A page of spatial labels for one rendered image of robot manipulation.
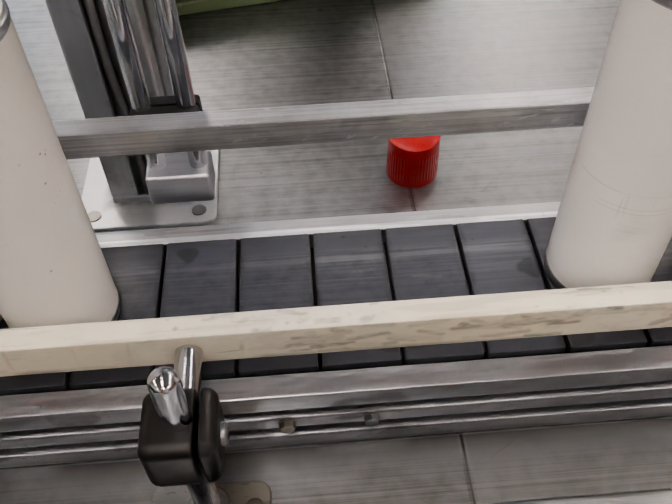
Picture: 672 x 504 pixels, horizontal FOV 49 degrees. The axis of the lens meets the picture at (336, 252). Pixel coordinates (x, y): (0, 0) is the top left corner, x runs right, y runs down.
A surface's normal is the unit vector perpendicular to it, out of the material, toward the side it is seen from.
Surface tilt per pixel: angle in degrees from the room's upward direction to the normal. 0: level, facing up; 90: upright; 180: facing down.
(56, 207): 90
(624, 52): 90
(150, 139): 90
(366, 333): 90
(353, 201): 0
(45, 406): 0
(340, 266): 0
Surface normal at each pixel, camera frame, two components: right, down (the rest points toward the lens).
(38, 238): 0.62, 0.58
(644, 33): -0.86, 0.40
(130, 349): 0.07, 0.75
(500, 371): -0.02, -0.65
